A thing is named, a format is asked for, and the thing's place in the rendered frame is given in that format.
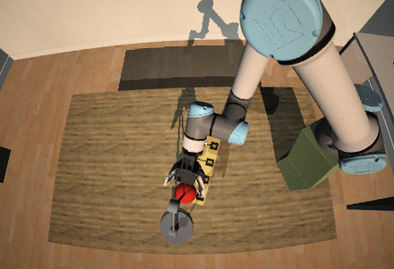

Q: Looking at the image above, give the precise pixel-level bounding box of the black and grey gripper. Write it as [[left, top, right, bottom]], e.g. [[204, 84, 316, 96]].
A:
[[164, 147, 205, 198]]

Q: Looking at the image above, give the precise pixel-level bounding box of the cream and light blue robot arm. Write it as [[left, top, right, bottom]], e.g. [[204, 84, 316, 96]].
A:
[[182, 0, 387, 174]]

